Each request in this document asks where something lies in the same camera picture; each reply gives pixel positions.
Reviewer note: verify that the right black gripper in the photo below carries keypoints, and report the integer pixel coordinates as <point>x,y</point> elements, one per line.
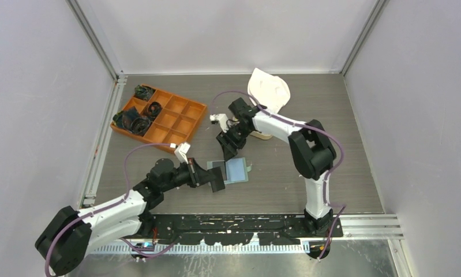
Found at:
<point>230,150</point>

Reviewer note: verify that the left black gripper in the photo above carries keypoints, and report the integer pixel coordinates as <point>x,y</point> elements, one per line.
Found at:
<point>198,175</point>

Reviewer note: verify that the grey VIP card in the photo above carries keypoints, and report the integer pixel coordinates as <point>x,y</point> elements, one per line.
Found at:
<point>222,166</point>

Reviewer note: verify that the green card holder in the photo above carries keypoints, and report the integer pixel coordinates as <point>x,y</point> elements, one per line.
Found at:
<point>234,170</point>

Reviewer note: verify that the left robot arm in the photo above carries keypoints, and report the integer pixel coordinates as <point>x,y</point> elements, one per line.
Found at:
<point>73,234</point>

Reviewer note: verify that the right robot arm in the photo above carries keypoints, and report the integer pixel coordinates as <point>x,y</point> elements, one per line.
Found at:
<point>311,150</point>

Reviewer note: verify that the beige oval card tray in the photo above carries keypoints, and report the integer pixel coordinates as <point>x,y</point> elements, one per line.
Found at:
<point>261,135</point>

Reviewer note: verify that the orange compartment tray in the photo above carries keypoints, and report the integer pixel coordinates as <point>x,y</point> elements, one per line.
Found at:
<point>177,123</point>

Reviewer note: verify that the white folded cloth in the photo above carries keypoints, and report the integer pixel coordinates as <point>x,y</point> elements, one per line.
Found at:
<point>269,90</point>

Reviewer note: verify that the dark rolled sock middle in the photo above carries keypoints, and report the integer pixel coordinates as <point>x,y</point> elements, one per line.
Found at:
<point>153,110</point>

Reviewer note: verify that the dark rolled sock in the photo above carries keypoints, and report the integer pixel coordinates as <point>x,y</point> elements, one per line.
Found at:
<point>144,92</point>
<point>153,110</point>

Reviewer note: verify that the dark rolled sock top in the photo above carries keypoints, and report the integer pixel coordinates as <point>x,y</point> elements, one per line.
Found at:
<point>144,92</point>

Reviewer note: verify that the dark rolled socks large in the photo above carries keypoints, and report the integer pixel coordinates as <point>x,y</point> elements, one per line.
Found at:
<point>132,121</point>

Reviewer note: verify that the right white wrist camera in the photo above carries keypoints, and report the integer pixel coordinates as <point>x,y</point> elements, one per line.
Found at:
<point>220,120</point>

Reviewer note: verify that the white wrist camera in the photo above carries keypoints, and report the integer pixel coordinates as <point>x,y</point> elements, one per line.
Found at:
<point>220,120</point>
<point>181,152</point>

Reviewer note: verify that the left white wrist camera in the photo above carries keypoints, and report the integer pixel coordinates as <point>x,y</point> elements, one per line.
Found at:
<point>181,152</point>

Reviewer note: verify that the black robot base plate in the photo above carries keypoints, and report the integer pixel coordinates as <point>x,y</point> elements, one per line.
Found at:
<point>232,229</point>

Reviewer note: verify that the perforated metal rail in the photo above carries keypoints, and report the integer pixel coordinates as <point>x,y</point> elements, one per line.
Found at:
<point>119,247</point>

